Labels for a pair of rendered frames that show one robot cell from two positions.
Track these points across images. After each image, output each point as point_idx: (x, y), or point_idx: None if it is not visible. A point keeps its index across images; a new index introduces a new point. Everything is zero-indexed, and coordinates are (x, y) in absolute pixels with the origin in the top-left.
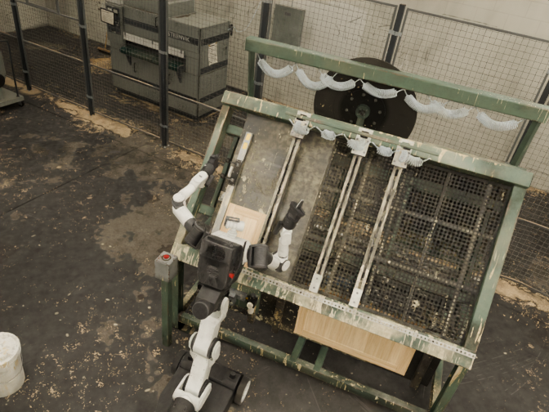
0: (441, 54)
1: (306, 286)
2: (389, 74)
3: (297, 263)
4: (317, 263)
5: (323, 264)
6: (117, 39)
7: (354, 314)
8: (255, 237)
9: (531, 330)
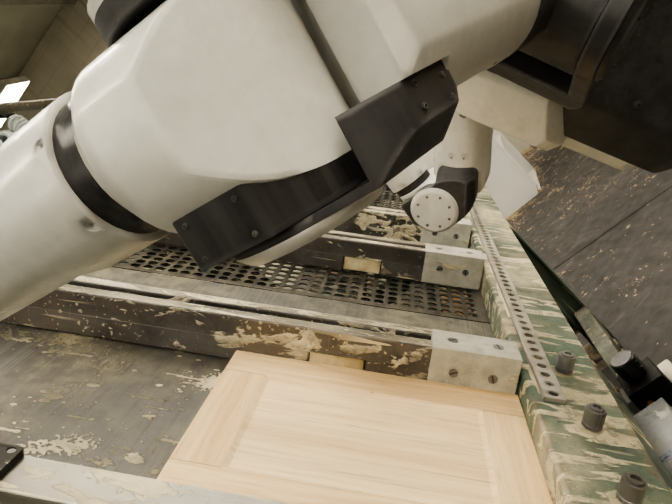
0: None
1: (473, 294)
2: None
3: (411, 305)
4: (390, 279)
5: (390, 240)
6: None
7: (486, 228)
8: (357, 382)
9: None
